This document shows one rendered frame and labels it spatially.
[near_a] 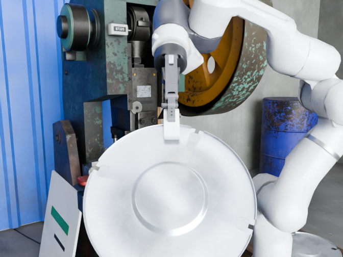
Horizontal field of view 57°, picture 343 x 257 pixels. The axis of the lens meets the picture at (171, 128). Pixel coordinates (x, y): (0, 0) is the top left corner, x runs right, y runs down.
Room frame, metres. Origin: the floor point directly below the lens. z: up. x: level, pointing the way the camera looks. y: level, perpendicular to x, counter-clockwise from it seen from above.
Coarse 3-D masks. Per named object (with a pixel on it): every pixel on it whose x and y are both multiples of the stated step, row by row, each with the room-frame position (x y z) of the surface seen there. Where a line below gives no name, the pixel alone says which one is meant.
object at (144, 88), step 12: (132, 72) 1.40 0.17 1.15; (144, 72) 1.44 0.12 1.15; (156, 72) 1.47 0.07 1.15; (132, 84) 1.40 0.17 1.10; (144, 84) 1.44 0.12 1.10; (156, 84) 1.47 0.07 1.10; (144, 96) 1.43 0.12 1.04; (156, 96) 1.47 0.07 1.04; (144, 108) 1.44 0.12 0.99; (156, 108) 1.47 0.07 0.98; (120, 120) 1.47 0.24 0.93; (132, 120) 1.40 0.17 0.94; (144, 120) 1.39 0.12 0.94; (156, 120) 1.42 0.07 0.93
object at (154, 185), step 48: (144, 144) 0.58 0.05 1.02; (192, 144) 0.58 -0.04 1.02; (96, 192) 0.51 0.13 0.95; (144, 192) 0.51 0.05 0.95; (192, 192) 0.51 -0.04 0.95; (240, 192) 0.51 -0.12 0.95; (96, 240) 0.46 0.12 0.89; (144, 240) 0.46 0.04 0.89; (192, 240) 0.46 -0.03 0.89; (240, 240) 0.46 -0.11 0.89
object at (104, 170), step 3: (105, 165) 0.55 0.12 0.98; (102, 168) 0.54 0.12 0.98; (105, 168) 0.54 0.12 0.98; (108, 168) 0.54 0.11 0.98; (99, 171) 0.54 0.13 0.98; (102, 171) 0.54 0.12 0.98; (105, 171) 0.54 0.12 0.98; (108, 171) 0.54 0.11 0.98; (99, 174) 0.53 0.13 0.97; (102, 174) 0.53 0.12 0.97; (105, 174) 0.53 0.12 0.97
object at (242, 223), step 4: (236, 220) 0.48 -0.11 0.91; (240, 220) 0.48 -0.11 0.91; (244, 220) 0.48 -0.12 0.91; (248, 220) 0.48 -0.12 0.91; (236, 224) 0.48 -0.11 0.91; (240, 224) 0.48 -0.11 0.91; (244, 224) 0.48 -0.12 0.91; (248, 224) 0.48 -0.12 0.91; (240, 228) 0.47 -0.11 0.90; (244, 228) 0.47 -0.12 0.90
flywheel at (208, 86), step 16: (192, 0) 1.74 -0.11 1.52; (224, 32) 1.54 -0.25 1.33; (240, 32) 1.40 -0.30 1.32; (224, 48) 1.53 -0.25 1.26; (240, 48) 1.40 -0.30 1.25; (224, 64) 1.53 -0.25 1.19; (192, 80) 1.73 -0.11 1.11; (208, 80) 1.62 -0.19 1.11; (224, 80) 1.48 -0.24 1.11; (192, 96) 1.67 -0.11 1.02; (208, 96) 1.57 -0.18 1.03
